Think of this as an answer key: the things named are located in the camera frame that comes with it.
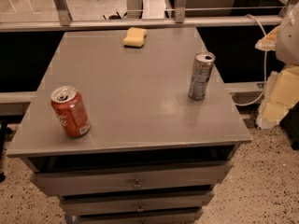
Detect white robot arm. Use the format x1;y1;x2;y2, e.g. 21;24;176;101
276;3;299;65

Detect silver redbull can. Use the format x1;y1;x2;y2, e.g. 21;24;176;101
188;51;216;100

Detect red coca-cola can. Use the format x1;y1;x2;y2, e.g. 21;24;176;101
50;86;91;137

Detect yellow sponge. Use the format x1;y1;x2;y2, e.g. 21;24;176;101
122;27;147;48

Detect middle grey drawer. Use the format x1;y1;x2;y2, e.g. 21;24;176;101
60;190;214;216

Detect grey drawer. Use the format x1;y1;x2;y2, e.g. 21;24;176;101
78;207;203;224
32;161;233;196
60;190;214;216

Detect bottom grey drawer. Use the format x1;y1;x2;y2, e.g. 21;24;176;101
78;207;203;224

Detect top grey drawer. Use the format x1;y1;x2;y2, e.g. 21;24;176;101
32;161;233;196

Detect yellow foam block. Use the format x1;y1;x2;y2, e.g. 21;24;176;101
256;65;299;129

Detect metal window railing frame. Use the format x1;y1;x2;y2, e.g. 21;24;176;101
0;0;298;32

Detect white cable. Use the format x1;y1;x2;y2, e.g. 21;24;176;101
234;13;269;107

